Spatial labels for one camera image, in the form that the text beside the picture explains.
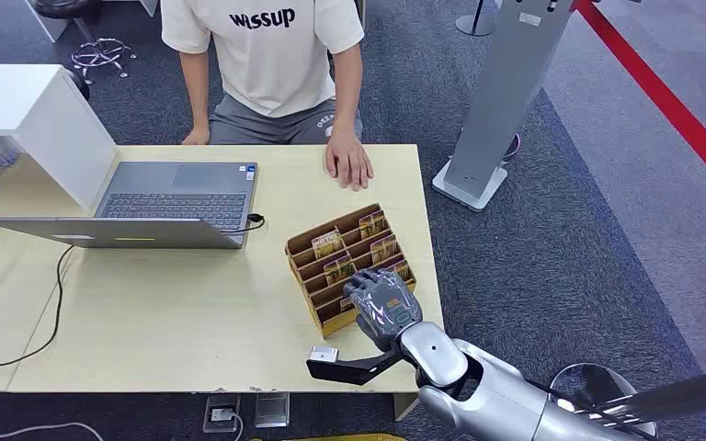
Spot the person's right hand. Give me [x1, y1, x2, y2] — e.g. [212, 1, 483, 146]
[180, 126, 211, 147]

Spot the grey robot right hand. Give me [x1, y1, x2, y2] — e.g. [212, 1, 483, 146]
[343, 268, 424, 354]

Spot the person's left hand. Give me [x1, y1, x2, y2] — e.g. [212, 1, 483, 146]
[324, 134, 375, 192]

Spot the wooden card holder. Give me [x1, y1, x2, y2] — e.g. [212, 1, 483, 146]
[284, 203, 419, 340]

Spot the person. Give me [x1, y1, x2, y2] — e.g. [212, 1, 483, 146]
[159, 0, 375, 192]

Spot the grey laptop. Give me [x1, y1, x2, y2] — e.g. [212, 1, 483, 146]
[0, 160, 260, 251]

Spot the wooden table leg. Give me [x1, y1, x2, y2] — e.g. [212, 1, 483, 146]
[392, 392, 420, 423]

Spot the black stool chrome base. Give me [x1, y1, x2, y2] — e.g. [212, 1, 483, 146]
[32, 0, 139, 85]

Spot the silver floor socket lid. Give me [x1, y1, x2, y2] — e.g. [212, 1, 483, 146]
[253, 392, 291, 429]

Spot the white box shelf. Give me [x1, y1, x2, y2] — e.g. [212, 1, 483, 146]
[0, 63, 120, 213]

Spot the grey standing pillar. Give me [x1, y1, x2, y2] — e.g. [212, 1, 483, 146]
[431, 0, 577, 213]

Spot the round grey stanchion base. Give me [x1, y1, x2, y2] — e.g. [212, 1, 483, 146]
[454, 0, 498, 39]

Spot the clear water bottle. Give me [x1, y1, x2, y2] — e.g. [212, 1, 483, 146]
[0, 136, 24, 169]

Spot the floor power socket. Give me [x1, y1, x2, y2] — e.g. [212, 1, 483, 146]
[201, 394, 242, 435]

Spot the round chrome bowl part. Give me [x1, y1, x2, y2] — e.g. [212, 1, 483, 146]
[549, 362, 659, 437]

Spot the grey metal bar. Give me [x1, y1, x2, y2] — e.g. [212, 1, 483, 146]
[590, 364, 706, 425]

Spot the red floor tape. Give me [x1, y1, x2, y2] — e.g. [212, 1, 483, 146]
[571, 0, 706, 207]

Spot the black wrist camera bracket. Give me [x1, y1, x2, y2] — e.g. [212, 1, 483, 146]
[305, 349, 404, 387]

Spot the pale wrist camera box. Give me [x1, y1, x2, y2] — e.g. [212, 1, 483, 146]
[308, 345, 341, 365]

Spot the black laptop plug cable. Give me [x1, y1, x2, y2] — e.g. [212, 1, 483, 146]
[219, 212, 267, 236]

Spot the long black cable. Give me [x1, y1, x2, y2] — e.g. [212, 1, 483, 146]
[0, 244, 76, 373]

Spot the white power cable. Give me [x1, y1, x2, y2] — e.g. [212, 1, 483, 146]
[0, 421, 106, 441]

